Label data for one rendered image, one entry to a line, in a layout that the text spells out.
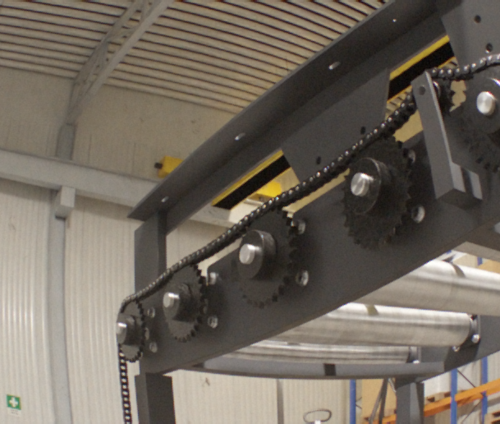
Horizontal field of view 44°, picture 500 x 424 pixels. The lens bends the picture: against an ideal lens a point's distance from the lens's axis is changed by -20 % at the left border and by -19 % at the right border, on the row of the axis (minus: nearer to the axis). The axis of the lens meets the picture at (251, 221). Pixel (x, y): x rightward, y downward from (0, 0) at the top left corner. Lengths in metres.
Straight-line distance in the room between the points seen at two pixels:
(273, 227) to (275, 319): 0.16
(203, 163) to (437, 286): 0.59
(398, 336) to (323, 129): 0.69
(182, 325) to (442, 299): 0.56
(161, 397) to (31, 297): 10.10
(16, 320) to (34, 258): 1.30
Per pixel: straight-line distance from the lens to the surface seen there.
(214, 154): 1.57
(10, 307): 11.60
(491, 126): 0.87
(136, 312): 1.74
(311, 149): 1.33
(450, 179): 0.90
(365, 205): 1.03
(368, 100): 1.23
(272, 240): 1.25
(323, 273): 1.21
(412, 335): 1.85
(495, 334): 2.06
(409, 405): 2.27
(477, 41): 1.03
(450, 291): 1.54
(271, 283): 1.24
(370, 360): 2.13
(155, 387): 1.73
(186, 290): 1.48
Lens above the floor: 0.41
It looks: 23 degrees up
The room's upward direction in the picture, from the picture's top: 2 degrees counter-clockwise
